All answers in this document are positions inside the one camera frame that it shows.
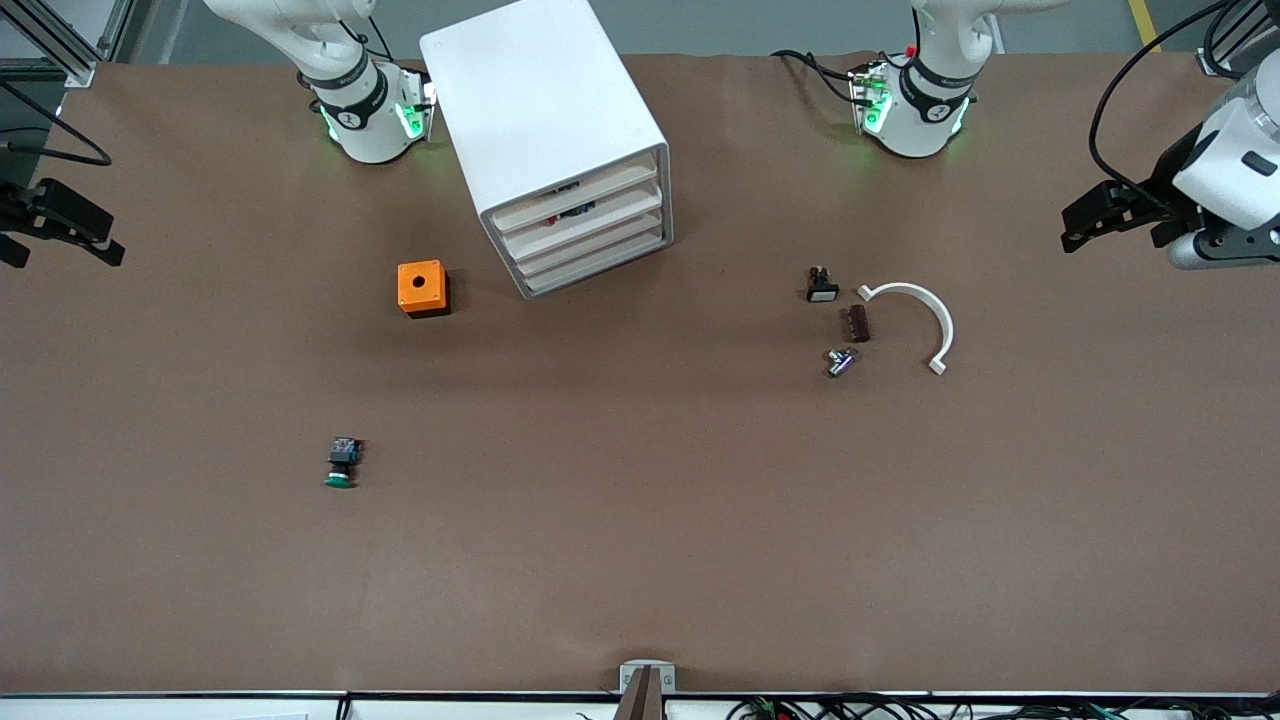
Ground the orange box with hole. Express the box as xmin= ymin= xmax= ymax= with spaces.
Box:
xmin=397 ymin=260 xmax=452 ymax=319

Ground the black cable bundle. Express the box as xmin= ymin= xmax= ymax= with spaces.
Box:
xmin=728 ymin=694 xmax=1280 ymax=720

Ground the brown camera post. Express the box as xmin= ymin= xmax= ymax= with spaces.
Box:
xmin=614 ymin=667 xmax=667 ymax=720

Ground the white table edge rail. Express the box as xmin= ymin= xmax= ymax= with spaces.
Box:
xmin=0 ymin=691 xmax=1280 ymax=720

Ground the black base cable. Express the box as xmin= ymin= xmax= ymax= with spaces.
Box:
xmin=770 ymin=49 xmax=863 ymax=101

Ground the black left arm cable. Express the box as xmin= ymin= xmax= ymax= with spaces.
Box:
xmin=1089 ymin=0 xmax=1263 ymax=209

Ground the green mushroom push button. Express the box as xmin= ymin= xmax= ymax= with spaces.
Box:
xmin=325 ymin=436 xmax=365 ymax=491

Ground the white plastic drawer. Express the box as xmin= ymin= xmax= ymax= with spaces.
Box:
xmin=505 ymin=209 xmax=667 ymax=279
xmin=497 ymin=186 xmax=664 ymax=259
xmin=514 ymin=230 xmax=670 ymax=298
xmin=490 ymin=163 xmax=661 ymax=234

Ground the white drawer cabinet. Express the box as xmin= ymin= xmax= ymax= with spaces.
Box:
xmin=419 ymin=0 xmax=674 ymax=301

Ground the white curved plastic piece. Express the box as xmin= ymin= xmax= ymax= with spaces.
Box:
xmin=857 ymin=282 xmax=955 ymax=376

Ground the aluminium frame profile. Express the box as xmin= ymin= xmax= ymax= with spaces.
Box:
xmin=1195 ymin=0 xmax=1280 ymax=77
xmin=0 ymin=0 xmax=137 ymax=90

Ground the grey metal bracket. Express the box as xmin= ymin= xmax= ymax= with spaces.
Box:
xmin=619 ymin=660 xmax=677 ymax=696

